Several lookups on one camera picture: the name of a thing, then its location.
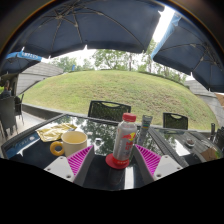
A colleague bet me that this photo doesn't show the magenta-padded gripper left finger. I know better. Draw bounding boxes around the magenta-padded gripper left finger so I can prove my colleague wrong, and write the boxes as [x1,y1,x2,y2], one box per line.
[43,144,97,188]

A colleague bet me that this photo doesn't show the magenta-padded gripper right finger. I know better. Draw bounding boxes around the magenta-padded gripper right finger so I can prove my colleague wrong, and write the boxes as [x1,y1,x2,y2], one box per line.
[132,143,184,186]

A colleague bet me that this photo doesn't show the red-capped clear drink bottle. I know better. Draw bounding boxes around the red-capped clear drink bottle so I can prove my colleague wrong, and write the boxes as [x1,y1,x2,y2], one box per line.
[112,112,139,162]

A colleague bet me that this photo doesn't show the flat round red coaster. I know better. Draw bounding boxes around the flat round red coaster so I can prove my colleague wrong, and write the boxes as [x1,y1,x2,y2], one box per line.
[104,152,131,171]

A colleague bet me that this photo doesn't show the yellow foil packet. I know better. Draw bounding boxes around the yellow foil packet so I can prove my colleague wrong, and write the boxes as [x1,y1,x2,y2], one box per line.
[35,122,79,143]

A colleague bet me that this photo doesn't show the small dark ashtray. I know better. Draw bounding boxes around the small dark ashtray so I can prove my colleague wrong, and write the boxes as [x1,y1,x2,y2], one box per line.
[185,137,196,148]

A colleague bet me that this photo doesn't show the narrow black mesh chair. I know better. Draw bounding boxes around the narrow black mesh chair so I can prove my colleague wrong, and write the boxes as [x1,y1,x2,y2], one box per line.
[162,112,190,131]

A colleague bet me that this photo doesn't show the wide black mesh chair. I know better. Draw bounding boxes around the wide black mesh chair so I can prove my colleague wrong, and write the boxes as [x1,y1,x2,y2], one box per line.
[87,99,133,123]

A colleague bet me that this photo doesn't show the brown paper bag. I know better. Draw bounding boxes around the brown paper bag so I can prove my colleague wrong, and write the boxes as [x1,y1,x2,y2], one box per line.
[199,146,223,162]

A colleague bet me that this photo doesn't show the dark wicker chair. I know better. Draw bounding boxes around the dark wicker chair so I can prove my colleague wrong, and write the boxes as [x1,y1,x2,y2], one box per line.
[0,95,20,138]

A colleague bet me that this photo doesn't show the person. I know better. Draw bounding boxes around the person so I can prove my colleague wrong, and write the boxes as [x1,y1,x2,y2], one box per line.
[0,79,13,100]

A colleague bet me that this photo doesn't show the navy umbrella with printed trim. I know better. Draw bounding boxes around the navy umbrella with printed trim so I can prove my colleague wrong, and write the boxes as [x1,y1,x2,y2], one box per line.
[0,50,44,76]

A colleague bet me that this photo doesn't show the navy umbrella with blue edge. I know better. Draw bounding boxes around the navy umbrella with blue edge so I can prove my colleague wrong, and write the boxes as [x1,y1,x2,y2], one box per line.
[150,12,224,93]

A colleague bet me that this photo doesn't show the large navy patio umbrella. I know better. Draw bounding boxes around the large navy patio umbrella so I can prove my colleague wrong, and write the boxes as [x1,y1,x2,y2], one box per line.
[6,0,166,60]

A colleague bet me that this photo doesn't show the cream cup with yellow handle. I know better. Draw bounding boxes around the cream cup with yellow handle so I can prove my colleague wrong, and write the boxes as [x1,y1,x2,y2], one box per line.
[49,130,89,159]

